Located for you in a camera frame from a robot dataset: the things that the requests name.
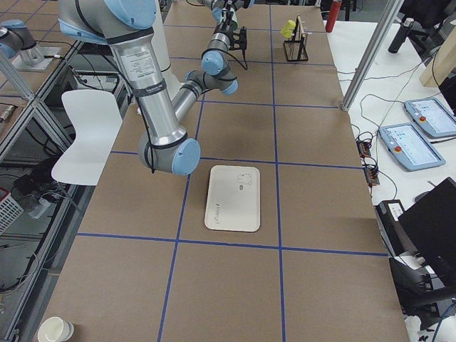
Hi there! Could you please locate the orange terminal board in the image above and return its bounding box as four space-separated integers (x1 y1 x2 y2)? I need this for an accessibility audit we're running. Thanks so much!
356 138 380 188

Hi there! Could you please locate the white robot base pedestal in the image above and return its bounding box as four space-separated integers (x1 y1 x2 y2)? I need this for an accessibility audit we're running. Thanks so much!
152 0 182 100

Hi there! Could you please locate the red water bottle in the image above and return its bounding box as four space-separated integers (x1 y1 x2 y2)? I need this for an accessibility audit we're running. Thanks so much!
325 0 342 33

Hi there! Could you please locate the black wire cup rack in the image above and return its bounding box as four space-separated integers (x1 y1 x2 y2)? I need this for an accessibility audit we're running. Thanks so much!
283 15 309 62

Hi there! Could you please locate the black bottle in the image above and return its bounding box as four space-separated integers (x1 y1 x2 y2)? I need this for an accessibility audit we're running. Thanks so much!
388 18 415 53

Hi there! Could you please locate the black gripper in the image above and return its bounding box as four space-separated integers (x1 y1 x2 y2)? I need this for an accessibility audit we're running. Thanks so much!
223 23 245 52

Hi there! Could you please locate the yellow cup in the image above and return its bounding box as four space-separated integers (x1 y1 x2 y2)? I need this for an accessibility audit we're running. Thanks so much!
281 20 296 39

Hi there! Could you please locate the spare robot arm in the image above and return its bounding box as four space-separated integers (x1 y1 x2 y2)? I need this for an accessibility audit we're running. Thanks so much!
1 19 61 72

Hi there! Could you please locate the black laptop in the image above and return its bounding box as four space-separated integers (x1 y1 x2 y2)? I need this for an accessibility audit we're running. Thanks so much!
398 177 455 286

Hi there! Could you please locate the white wire basket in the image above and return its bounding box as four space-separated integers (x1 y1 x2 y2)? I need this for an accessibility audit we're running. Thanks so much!
0 187 24 234

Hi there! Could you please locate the near teach pendant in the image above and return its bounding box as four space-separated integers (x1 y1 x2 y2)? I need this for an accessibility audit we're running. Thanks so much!
379 123 446 172

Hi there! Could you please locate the right aluminium frame post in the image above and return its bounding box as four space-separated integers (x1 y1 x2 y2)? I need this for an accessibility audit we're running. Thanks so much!
340 0 404 112

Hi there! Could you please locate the white paper cup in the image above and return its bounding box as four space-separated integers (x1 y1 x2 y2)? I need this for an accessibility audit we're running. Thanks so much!
37 316 74 342

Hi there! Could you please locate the white rabbit tray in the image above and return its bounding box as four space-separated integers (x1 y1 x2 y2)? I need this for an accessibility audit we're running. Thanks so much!
204 165 261 233

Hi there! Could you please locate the white plastic chair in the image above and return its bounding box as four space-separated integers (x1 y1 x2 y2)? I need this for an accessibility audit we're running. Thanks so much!
51 89 123 186

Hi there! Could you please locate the far teach pendant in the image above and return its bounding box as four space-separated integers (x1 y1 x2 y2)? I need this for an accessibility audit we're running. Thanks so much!
404 98 455 138

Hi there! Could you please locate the teach pendant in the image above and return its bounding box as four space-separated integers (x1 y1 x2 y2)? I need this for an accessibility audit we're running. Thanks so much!
379 123 446 172
404 98 455 138

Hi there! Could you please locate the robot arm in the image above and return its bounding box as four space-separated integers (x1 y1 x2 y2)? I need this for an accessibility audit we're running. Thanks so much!
197 0 254 24
58 1 254 175

